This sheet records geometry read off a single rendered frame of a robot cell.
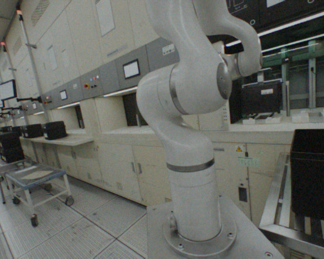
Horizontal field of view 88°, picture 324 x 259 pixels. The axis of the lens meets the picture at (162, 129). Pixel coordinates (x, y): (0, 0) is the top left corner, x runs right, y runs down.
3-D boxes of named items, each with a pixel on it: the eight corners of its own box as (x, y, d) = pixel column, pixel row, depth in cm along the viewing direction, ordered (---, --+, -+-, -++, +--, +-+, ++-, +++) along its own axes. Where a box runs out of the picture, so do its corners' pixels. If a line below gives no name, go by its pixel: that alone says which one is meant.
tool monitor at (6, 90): (2, 107, 267) (-5, 84, 262) (39, 104, 305) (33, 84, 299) (6, 104, 241) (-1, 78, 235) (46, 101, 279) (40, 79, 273)
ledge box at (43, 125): (43, 140, 262) (38, 124, 258) (62, 135, 282) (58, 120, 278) (48, 141, 242) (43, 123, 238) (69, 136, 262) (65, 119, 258)
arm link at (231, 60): (244, 53, 61) (218, 61, 66) (232, 48, 51) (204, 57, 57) (246, 77, 62) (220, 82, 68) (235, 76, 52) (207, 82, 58)
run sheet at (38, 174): (18, 179, 199) (17, 178, 198) (38, 171, 221) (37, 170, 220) (36, 179, 189) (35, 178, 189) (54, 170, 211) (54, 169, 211)
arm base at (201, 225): (168, 269, 35) (155, 187, 32) (160, 211, 54) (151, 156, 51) (254, 248, 36) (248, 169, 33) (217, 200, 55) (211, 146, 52)
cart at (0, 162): (-2, 182, 345) (-9, 160, 338) (29, 171, 385) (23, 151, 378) (4, 192, 285) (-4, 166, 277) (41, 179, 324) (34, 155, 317)
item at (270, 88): (239, 120, 117) (236, 73, 112) (247, 115, 132) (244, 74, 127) (283, 118, 101) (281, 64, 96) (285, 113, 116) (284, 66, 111)
